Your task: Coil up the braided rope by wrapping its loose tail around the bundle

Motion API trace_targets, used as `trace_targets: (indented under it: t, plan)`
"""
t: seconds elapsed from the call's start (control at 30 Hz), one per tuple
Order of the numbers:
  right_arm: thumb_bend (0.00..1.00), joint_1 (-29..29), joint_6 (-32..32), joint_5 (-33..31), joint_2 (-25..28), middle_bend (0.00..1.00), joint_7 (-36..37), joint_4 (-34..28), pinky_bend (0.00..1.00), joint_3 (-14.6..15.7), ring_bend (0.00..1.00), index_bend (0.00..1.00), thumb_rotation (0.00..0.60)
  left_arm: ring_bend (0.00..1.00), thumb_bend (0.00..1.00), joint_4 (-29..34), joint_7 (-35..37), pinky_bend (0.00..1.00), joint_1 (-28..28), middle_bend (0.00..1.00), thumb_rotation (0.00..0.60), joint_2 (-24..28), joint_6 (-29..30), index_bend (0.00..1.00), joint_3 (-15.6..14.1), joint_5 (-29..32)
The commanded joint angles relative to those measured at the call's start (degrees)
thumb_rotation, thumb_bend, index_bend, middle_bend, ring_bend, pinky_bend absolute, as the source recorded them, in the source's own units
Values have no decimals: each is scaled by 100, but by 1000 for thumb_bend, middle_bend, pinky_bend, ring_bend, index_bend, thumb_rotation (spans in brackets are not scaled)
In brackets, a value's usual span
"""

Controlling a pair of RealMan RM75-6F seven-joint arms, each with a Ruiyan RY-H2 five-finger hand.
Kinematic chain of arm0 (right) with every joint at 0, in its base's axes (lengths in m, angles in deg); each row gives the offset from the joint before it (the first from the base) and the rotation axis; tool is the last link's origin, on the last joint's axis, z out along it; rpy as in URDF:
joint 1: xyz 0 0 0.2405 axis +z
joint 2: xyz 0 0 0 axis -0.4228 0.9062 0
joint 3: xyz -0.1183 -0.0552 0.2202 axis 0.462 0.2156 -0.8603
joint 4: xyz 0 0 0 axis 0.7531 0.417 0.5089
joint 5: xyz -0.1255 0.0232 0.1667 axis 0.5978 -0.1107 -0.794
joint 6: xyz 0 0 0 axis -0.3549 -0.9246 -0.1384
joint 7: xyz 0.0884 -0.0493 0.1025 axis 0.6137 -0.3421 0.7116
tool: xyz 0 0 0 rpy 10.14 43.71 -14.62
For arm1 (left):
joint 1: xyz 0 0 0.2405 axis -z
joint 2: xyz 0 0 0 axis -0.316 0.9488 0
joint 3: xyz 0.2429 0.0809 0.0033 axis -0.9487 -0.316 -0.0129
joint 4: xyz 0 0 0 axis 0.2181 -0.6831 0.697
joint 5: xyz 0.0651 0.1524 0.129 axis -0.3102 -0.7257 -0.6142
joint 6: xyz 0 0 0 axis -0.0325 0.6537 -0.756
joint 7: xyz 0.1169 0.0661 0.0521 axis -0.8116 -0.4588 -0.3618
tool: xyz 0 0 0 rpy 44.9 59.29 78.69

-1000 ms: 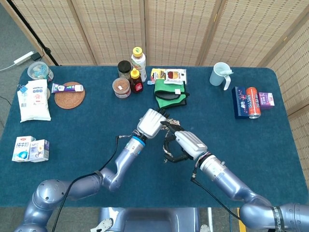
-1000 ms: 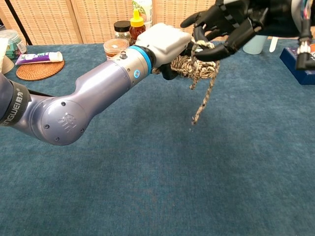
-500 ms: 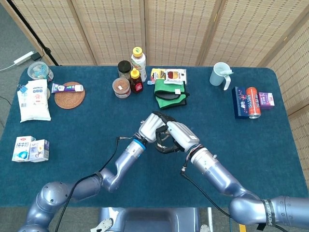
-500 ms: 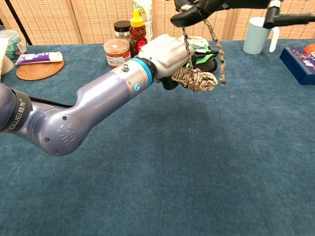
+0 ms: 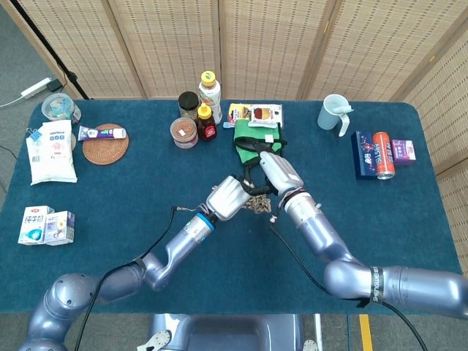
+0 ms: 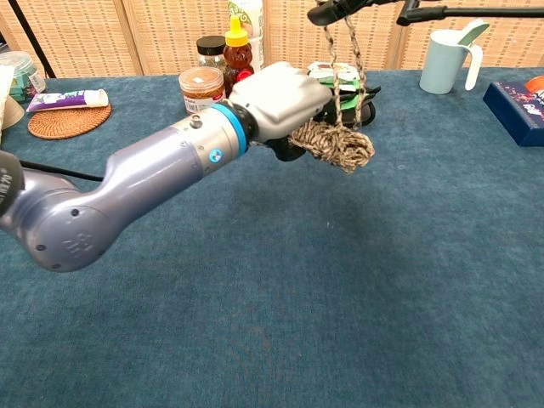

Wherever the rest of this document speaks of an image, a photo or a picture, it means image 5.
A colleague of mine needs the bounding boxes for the yellow cap drink bottle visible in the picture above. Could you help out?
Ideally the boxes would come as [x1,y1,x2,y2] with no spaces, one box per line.
[198,70,223,125]

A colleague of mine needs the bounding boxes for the yellow red snack packet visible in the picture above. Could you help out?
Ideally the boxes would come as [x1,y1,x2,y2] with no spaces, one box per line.
[227,102,253,124]

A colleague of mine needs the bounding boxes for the black lid glass jar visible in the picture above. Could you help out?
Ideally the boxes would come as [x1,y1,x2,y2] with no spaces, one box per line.
[178,91,200,120]

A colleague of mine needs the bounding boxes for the round tub brown contents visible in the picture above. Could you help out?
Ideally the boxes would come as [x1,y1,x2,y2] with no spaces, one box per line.
[170,117,200,150]

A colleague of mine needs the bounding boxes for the white red snack packet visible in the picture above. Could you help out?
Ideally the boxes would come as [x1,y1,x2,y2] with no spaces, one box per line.
[247,104,284,129]

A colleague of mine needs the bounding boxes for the beige black braided rope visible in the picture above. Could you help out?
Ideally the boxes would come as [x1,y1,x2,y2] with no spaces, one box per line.
[241,193,273,216]

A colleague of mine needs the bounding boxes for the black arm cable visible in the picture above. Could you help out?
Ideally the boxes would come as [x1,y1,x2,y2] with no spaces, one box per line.
[269,215,429,351]
[72,206,200,351]

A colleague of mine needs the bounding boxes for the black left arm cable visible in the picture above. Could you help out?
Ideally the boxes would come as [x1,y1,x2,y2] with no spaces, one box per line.
[72,206,200,351]

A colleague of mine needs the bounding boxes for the blue white milk carton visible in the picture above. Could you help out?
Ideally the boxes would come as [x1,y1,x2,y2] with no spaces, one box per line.
[18,205,56,246]

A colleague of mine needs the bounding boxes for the dark blue printed box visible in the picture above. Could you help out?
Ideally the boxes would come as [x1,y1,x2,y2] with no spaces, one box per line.
[350,130,378,181]

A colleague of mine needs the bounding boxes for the green black fabric glove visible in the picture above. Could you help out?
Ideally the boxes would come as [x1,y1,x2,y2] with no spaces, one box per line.
[233,118,288,167]

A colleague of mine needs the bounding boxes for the bamboo folding screen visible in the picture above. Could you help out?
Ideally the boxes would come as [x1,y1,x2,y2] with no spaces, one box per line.
[0,0,468,257]

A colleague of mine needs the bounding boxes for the round woven brown coaster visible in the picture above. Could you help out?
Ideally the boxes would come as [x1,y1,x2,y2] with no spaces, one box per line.
[82,123,130,166]

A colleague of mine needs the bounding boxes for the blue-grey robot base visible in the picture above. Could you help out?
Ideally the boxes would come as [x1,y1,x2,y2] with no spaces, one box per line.
[137,313,319,351]

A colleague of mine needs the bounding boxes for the honey bear bottle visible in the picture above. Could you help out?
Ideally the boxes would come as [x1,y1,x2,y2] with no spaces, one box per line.
[196,103,217,142]

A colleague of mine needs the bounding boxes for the light blue handled mug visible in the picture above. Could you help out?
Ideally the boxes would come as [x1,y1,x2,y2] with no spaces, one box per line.
[317,94,352,138]

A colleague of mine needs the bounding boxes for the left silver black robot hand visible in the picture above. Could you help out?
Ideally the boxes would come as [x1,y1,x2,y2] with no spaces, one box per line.
[205,175,253,222]

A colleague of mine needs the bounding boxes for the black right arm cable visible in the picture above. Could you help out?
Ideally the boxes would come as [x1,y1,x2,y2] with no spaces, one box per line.
[269,215,429,351]

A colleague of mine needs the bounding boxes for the black tripod stand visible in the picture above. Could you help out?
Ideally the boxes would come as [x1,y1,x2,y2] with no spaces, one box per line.
[9,0,91,101]

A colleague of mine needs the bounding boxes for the small purple box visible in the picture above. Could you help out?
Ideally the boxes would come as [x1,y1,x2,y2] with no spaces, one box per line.
[390,139,417,166]

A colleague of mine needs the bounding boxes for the purple NFC juice carton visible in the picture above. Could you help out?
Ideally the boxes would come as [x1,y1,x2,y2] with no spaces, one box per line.
[43,210,76,246]

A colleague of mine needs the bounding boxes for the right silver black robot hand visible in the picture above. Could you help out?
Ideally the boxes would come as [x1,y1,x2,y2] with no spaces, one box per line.
[239,151,305,200]

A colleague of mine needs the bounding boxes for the orange drink can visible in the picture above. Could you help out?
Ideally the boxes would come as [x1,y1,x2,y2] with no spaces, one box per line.
[371,132,397,181]

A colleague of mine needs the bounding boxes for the clear round plastic tub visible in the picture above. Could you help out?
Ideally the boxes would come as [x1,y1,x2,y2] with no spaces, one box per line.
[41,92,83,124]

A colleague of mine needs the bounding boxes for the white power strip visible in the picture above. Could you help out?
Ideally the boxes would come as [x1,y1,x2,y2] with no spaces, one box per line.
[20,77,52,99]

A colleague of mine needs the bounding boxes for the blue table cloth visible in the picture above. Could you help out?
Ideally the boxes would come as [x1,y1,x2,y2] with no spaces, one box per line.
[1,99,464,315]

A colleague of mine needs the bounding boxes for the purple white toothpaste tube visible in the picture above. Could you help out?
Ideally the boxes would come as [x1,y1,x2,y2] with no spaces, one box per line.
[78,125,127,142]

